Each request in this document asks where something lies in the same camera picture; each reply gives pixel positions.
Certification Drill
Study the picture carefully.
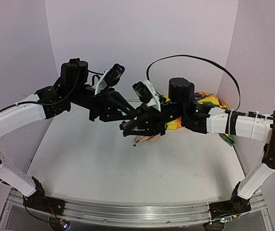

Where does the right black cable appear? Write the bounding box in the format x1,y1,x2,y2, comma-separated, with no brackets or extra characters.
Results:
146,54,241,113

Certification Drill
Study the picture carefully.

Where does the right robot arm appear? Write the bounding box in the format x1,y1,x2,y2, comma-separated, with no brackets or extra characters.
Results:
120,77,275,200

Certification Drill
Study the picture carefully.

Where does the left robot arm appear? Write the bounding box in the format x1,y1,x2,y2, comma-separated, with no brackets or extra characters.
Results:
0,58,136,210

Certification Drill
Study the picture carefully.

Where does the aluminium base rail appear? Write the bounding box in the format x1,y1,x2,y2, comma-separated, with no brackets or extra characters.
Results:
7,182,268,224

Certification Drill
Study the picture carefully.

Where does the black cable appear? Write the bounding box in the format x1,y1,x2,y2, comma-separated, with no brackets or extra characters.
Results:
146,54,241,113
0,69,104,121

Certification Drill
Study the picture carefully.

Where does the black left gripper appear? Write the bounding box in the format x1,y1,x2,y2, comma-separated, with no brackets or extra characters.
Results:
70,85,139,122

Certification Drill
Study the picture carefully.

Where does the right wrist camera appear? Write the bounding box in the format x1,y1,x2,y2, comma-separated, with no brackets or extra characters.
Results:
133,80,161,111

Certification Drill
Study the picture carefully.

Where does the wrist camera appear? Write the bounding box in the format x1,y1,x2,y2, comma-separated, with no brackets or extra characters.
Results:
95,64,125,95
133,80,161,111

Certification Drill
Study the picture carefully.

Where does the mannequin hand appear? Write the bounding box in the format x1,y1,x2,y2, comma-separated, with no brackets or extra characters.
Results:
133,134,161,145

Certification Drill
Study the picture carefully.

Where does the left black cable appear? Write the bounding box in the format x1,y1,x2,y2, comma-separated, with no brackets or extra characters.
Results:
0,69,104,121

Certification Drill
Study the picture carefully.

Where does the rainbow striped jacket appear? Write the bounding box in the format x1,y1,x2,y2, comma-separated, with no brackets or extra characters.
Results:
165,91,235,146

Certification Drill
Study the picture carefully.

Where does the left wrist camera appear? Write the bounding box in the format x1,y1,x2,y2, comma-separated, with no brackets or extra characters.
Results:
95,64,125,95

